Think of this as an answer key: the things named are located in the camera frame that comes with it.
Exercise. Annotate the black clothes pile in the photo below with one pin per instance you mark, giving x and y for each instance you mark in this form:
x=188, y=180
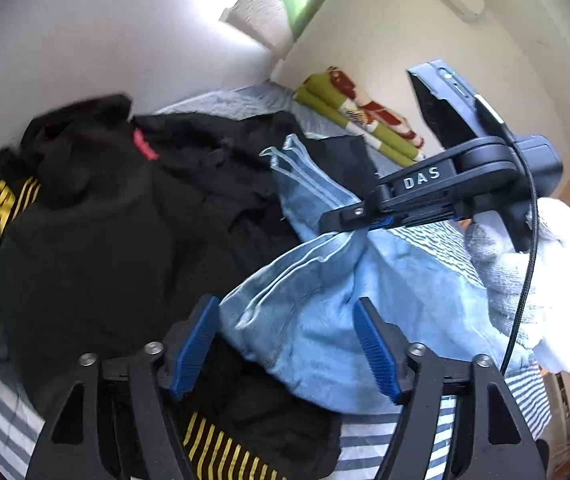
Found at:
x=112, y=227

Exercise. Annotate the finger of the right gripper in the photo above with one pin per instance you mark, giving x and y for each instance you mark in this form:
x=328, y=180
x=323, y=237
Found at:
x=355, y=217

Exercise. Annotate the white gloved right hand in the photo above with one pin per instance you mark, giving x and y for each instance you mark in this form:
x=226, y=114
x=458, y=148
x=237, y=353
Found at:
x=545, y=325

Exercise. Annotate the green red folded blanket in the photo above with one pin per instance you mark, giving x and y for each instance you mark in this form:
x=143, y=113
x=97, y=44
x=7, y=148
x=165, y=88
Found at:
x=335, y=96

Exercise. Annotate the black camera box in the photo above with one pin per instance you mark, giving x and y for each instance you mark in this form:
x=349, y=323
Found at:
x=448, y=105

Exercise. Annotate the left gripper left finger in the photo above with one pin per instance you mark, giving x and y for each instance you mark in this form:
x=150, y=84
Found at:
x=186, y=346

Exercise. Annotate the light blue denim garment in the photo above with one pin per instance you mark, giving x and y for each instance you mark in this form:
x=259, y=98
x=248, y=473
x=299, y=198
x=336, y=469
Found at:
x=294, y=316

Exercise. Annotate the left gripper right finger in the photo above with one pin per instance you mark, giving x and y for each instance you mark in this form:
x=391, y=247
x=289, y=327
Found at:
x=384, y=347

